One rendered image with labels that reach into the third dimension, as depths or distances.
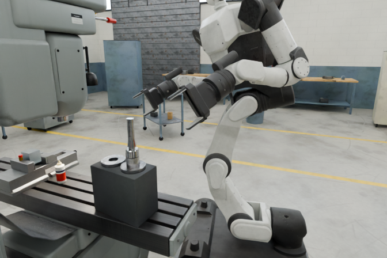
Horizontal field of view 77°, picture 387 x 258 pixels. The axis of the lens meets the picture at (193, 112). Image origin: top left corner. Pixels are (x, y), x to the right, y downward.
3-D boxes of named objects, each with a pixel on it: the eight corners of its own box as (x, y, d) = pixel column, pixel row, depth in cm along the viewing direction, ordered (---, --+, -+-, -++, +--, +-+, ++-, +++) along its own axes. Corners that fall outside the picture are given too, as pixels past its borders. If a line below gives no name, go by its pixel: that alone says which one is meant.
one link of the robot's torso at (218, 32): (250, 71, 138) (235, 7, 131) (298, 64, 107) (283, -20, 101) (205, 86, 127) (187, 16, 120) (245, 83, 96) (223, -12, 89)
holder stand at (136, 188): (117, 194, 105) (114, 151, 100) (158, 209, 95) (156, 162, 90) (94, 209, 95) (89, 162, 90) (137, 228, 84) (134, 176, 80)
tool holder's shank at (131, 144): (134, 150, 84) (132, 120, 82) (125, 150, 85) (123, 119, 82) (137, 147, 88) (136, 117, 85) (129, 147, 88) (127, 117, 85)
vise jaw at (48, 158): (41, 155, 127) (40, 148, 126) (57, 160, 122) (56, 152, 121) (29, 160, 122) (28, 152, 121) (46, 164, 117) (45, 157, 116)
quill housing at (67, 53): (61, 107, 114) (52, 35, 107) (96, 110, 107) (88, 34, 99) (21, 116, 97) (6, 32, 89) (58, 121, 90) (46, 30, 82)
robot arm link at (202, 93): (196, 121, 81) (220, 102, 86) (210, 120, 72) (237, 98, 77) (175, 88, 79) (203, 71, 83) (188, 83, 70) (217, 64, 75)
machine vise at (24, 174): (61, 159, 140) (59, 141, 137) (80, 163, 134) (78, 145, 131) (-8, 189, 109) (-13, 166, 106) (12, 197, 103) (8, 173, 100)
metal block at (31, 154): (33, 159, 120) (31, 147, 119) (41, 160, 118) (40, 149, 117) (22, 163, 116) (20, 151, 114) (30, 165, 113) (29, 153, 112)
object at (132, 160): (136, 168, 85) (136, 154, 84) (124, 167, 86) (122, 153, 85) (141, 162, 90) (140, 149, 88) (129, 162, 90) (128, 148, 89)
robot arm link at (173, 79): (169, 95, 134) (186, 84, 137) (175, 97, 124) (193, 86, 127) (159, 76, 130) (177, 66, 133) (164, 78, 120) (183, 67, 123)
